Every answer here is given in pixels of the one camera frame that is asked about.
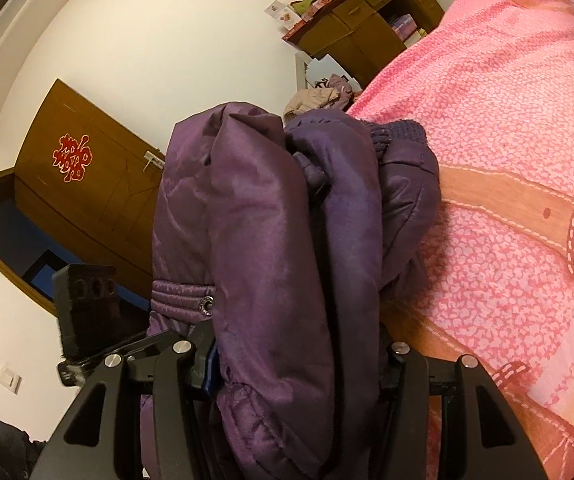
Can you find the beige pile of clothes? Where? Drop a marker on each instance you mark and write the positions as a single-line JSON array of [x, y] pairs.
[[312, 100]]

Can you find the red paper door decoration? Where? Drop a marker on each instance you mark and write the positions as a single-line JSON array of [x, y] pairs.
[[72, 157]]

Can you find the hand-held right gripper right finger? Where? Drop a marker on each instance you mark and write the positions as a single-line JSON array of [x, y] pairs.
[[407, 375]]

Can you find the purple quilted jacket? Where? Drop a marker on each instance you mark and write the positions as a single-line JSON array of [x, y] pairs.
[[267, 235]]

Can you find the brown wooden door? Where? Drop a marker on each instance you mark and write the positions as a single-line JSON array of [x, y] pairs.
[[92, 200]]

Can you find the green cloth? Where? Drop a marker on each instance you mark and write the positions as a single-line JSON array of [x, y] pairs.
[[309, 0]]

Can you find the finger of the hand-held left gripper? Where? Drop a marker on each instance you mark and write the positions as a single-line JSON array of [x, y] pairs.
[[152, 346]]

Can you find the brown wooden desk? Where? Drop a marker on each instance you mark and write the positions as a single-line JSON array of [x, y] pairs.
[[362, 35]]

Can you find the pink and blue printed blanket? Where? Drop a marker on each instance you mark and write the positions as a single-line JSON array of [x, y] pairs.
[[492, 135]]

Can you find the white paper bag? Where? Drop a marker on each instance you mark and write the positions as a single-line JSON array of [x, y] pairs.
[[319, 67]]

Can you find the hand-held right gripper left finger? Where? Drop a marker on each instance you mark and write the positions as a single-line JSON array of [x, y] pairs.
[[210, 370]]

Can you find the white wall switch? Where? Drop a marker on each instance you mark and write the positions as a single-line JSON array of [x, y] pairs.
[[10, 379]]

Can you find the white card box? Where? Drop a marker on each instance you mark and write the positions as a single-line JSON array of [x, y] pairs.
[[282, 11]]

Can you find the pink box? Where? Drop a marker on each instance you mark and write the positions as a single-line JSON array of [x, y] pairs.
[[403, 26]]

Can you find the dark cloth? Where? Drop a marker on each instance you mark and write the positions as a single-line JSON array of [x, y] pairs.
[[7, 452]]

